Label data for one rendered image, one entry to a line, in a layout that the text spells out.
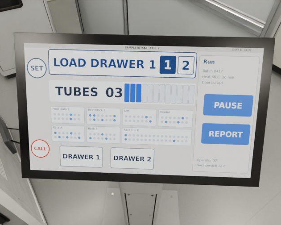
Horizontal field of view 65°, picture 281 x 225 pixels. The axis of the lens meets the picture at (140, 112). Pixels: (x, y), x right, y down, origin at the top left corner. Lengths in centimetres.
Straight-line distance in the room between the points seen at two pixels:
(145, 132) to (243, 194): 127
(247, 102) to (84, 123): 34
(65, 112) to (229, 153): 35
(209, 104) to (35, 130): 37
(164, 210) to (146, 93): 109
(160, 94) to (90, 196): 119
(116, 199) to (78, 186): 28
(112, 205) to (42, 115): 105
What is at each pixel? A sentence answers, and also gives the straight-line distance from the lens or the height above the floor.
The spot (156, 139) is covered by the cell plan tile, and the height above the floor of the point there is 104.
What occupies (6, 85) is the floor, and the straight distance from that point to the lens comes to 250.
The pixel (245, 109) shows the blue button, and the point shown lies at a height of 109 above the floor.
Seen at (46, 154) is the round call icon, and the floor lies 101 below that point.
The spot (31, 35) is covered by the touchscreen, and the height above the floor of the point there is 120.
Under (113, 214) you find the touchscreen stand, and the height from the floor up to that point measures 4.
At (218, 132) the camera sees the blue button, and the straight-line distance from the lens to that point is 49.
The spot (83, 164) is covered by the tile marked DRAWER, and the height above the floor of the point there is 99.
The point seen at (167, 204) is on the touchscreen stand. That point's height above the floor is 4.
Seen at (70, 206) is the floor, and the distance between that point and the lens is 157.
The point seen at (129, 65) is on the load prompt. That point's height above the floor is 115.
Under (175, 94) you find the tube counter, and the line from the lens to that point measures 46.
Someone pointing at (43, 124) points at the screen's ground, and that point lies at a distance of 51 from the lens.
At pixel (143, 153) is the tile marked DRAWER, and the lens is 48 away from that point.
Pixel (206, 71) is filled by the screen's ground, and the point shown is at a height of 115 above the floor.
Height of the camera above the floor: 143
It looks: 49 degrees down
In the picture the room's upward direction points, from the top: straight up
